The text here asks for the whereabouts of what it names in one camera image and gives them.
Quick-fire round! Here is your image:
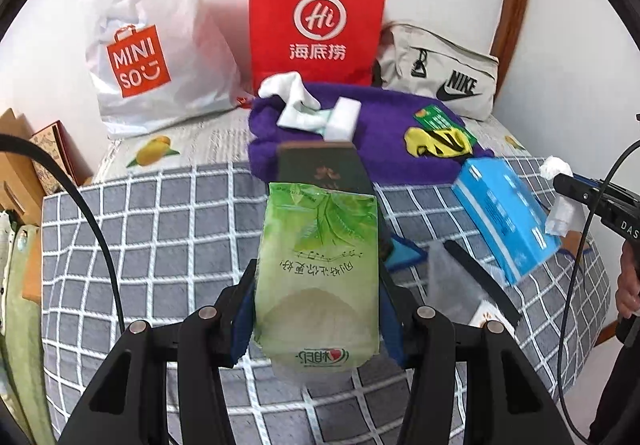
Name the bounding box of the white Miniso plastic bag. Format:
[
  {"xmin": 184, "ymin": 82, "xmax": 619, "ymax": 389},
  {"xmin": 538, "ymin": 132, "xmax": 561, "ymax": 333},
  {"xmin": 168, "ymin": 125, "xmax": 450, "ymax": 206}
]
[{"xmin": 86, "ymin": 0, "xmax": 248, "ymax": 139}]

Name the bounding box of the green tissue pack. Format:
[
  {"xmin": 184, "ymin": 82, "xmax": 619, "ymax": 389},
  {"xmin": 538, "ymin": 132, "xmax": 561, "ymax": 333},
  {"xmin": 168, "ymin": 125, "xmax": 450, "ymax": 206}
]
[{"xmin": 254, "ymin": 183, "xmax": 380, "ymax": 375}]

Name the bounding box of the grey checkered tablecloth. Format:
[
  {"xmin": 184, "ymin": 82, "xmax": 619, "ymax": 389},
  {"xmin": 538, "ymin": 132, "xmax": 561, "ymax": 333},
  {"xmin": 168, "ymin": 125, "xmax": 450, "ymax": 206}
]
[{"xmin": 39, "ymin": 154, "xmax": 612, "ymax": 445}]

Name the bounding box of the patterned book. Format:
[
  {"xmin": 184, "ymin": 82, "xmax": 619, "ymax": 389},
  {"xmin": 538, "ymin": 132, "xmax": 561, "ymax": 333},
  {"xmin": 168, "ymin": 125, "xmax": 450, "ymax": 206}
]
[{"xmin": 29, "ymin": 121, "xmax": 77, "ymax": 196}]

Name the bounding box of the grey Nike pouch bag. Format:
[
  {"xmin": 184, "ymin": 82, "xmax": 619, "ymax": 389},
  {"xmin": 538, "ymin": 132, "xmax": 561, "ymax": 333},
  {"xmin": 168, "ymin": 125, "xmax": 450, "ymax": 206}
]
[{"xmin": 378, "ymin": 21, "xmax": 499, "ymax": 121}]

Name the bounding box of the white sponge block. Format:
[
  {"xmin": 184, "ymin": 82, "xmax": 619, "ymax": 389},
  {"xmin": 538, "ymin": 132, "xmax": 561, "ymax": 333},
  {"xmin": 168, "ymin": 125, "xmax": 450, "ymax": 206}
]
[{"xmin": 323, "ymin": 97, "xmax": 361, "ymax": 142}]

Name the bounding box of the red Haidilao paper bag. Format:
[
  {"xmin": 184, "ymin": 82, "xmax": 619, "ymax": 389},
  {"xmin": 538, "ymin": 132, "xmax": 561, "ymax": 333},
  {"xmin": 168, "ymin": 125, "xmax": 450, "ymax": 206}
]
[{"xmin": 248, "ymin": 0, "xmax": 385, "ymax": 88}]

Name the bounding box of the person right hand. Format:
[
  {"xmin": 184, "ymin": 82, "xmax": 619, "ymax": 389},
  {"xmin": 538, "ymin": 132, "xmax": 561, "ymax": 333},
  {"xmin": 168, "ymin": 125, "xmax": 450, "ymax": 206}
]
[{"xmin": 615, "ymin": 241, "xmax": 640, "ymax": 319}]

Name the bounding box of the dark green tea tin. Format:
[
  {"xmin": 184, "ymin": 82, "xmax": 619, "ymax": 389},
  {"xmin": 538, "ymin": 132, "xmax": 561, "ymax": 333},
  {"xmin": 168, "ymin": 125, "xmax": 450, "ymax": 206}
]
[{"xmin": 277, "ymin": 140, "xmax": 374, "ymax": 194}]

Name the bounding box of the white tissue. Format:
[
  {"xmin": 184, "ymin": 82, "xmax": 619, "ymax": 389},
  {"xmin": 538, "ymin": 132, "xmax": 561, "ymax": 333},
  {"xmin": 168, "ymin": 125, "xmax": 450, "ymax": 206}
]
[{"xmin": 539, "ymin": 156, "xmax": 586, "ymax": 237}]

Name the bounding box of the green wet wipes packet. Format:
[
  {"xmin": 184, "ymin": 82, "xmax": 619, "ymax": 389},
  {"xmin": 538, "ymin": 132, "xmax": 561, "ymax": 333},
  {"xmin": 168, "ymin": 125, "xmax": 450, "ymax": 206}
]
[{"xmin": 413, "ymin": 105, "xmax": 477, "ymax": 146}]

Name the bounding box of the purple towel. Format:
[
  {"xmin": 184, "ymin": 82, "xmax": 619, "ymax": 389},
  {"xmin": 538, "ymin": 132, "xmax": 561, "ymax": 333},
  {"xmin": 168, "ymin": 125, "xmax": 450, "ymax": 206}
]
[{"xmin": 247, "ymin": 83, "xmax": 465, "ymax": 185}]

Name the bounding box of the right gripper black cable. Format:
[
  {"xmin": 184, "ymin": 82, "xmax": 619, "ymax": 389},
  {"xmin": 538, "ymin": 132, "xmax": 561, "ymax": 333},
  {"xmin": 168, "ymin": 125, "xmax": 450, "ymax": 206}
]
[{"xmin": 555, "ymin": 138, "xmax": 640, "ymax": 445}]

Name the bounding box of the blue tissue box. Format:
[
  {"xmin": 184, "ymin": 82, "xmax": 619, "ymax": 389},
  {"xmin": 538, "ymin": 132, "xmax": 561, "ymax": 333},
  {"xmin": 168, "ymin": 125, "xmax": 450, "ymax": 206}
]
[{"xmin": 452, "ymin": 158, "xmax": 561, "ymax": 286}]

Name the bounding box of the clear bubble wrap bag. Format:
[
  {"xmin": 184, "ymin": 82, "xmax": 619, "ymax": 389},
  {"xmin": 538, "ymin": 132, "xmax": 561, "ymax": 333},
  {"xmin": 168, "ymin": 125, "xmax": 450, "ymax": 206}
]
[{"xmin": 426, "ymin": 240, "xmax": 522, "ymax": 337}]

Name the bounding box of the yellow black pouch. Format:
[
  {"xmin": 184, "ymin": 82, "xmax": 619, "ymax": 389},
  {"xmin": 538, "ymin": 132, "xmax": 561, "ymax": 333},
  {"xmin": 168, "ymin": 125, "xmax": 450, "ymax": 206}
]
[{"xmin": 404, "ymin": 127, "xmax": 473, "ymax": 159}]

